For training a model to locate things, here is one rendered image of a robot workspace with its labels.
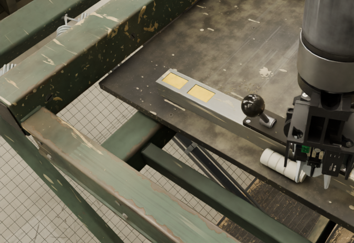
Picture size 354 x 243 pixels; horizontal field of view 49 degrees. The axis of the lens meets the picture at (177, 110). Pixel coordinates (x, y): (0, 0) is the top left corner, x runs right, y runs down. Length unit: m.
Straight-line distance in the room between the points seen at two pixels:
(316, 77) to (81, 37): 0.63
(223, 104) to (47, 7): 0.83
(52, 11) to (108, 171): 0.82
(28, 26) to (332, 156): 1.12
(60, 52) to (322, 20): 0.65
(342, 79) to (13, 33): 1.13
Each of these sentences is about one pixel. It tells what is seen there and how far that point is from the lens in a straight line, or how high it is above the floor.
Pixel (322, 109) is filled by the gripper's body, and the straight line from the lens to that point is 0.39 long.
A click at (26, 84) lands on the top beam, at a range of 0.85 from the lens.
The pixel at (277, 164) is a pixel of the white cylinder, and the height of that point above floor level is 1.41.
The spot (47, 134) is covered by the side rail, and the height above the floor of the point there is 1.74.
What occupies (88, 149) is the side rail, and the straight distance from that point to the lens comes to 0.74.
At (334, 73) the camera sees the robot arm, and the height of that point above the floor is 1.53.
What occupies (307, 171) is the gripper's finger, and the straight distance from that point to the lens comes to 0.58.
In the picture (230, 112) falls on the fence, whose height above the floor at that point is 1.53.
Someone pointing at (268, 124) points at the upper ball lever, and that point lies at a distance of 0.71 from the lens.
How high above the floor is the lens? 1.61
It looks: 1 degrees down
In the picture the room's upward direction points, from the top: 44 degrees counter-clockwise
